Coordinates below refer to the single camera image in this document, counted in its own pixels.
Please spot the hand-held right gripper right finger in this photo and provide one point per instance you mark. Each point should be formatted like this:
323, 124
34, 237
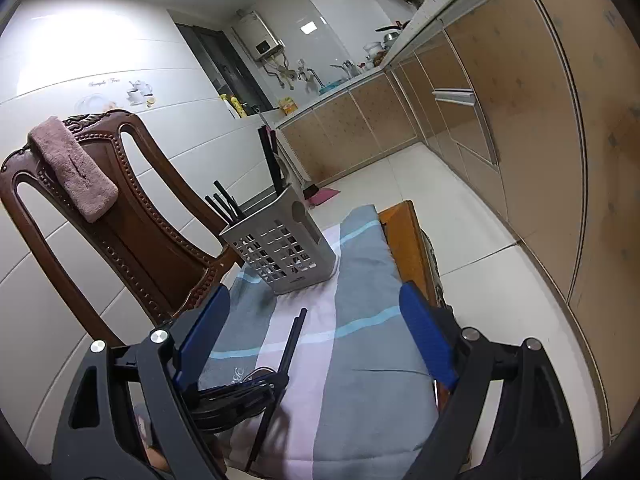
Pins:
427, 340

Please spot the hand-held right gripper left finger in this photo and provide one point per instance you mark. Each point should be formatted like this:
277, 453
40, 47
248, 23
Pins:
205, 330

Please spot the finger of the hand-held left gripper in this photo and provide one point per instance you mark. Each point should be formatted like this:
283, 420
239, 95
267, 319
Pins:
240, 387
235, 417

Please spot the grey plastic utensil basket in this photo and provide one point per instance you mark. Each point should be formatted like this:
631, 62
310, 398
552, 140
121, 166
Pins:
300, 280

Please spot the set of black chopsticks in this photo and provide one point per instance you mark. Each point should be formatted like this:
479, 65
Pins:
270, 160

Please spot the grey pink striped cloth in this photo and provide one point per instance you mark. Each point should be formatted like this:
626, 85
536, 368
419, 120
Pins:
360, 360

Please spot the orange wooden board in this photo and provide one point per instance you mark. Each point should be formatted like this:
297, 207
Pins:
400, 240

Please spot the dark wooden carved chair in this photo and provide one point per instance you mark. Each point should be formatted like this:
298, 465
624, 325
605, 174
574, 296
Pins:
150, 240

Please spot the pink broom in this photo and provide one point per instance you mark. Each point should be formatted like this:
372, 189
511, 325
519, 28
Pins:
322, 196

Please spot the pink towel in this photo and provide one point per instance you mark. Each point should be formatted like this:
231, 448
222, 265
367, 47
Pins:
75, 170

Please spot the yellow bottle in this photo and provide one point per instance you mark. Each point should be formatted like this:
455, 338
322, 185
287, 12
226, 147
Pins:
236, 106

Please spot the beige kitchen cabinets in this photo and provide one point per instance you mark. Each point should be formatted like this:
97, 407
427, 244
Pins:
550, 135

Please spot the yellow box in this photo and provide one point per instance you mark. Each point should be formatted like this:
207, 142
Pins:
287, 105

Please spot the blue basin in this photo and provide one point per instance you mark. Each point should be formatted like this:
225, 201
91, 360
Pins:
332, 89

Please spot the dark window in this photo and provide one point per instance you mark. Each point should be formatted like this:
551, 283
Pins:
220, 60

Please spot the metal sink faucet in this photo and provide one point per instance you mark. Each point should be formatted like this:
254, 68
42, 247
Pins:
315, 76

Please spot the white bowl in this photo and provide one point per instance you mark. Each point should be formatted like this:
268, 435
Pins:
373, 50

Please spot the small metal pot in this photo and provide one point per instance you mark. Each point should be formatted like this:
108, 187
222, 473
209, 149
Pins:
391, 38

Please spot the black frying pan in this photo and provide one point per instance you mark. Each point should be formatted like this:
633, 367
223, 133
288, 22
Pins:
395, 26

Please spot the speckled kitchen countertop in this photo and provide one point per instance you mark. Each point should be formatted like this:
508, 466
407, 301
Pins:
435, 5

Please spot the teapot wall sticker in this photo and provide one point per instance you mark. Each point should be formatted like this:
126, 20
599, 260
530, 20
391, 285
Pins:
135, 92

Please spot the white wall water heater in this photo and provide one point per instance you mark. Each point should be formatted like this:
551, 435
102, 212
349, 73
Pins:
262, 35

